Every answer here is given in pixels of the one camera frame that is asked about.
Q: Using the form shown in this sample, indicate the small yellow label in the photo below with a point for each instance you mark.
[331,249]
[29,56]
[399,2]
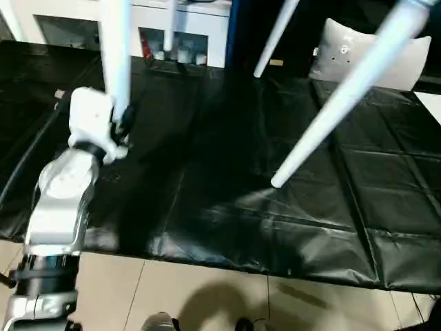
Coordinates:
[275,63]

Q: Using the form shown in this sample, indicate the grey cushion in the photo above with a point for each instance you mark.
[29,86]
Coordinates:
[337,58]

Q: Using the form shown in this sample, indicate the black work mat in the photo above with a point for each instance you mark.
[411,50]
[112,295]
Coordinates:
[241,172]

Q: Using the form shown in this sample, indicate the white flat board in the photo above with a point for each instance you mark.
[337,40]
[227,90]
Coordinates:
[431,105]

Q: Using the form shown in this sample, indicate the dark right robot foot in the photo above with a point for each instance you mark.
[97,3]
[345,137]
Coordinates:
[251,325]

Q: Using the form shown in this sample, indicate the white cabinet with glass doors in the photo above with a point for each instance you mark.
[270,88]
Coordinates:
[200,27]

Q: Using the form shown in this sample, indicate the black floor stand leg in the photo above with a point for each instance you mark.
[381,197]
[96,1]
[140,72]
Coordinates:
[6,279]

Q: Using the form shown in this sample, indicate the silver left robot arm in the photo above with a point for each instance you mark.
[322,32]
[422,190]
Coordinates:
[62,200]

